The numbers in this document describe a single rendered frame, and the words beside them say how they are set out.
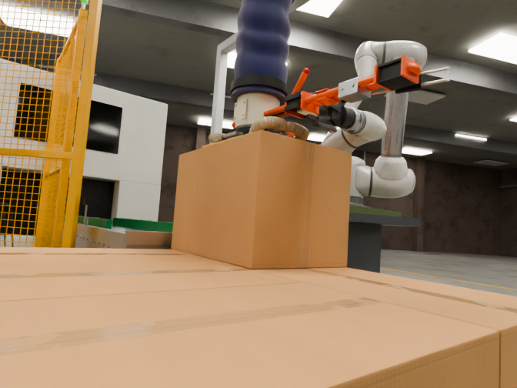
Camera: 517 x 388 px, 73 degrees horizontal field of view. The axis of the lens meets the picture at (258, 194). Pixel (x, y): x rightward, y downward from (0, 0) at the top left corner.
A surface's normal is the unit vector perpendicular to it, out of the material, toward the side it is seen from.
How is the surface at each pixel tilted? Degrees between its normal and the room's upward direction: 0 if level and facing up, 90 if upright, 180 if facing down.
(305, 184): 90
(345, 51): 90
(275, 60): 75
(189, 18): 90
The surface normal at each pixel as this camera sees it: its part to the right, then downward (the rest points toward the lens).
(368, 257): 0.28, -0.07
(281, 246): 0.58, -0.03
